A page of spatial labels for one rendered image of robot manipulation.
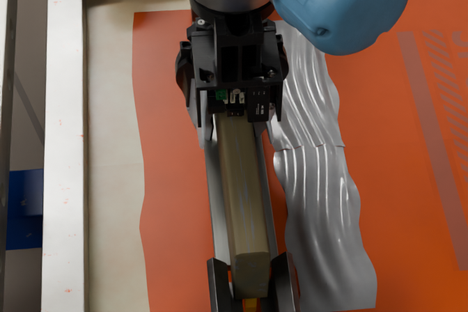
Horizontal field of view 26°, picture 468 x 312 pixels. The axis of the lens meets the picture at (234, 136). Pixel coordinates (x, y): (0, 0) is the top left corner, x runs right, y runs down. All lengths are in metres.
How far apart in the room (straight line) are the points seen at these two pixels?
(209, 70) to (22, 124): 1.50
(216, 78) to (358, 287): 0.24
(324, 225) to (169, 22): 0.31
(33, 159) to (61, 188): 1.28
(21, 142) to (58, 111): 1.26
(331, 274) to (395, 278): 0.06
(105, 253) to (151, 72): 0.22
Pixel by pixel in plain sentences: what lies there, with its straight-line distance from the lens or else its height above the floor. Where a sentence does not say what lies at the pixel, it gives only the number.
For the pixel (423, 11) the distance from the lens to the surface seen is 1.15.
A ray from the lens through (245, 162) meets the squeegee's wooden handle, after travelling 0.87.
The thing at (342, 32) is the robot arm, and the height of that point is 1.30.
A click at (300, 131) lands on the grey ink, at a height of 0.96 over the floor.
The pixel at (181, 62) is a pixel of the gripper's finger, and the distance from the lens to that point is 0.88.
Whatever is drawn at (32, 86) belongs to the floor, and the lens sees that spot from 2.36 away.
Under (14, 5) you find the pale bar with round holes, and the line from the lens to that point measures 1.09.
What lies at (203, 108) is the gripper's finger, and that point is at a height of 1.07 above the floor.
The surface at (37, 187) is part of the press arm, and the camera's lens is 1.04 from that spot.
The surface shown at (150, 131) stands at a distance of 1.03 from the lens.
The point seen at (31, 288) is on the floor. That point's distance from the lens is 2.06.
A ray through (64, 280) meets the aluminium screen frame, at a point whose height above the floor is 0.99.
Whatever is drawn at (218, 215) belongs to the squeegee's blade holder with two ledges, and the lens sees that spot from 0.92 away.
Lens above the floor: 1.76
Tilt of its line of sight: 52 degrees down
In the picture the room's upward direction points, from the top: straight up
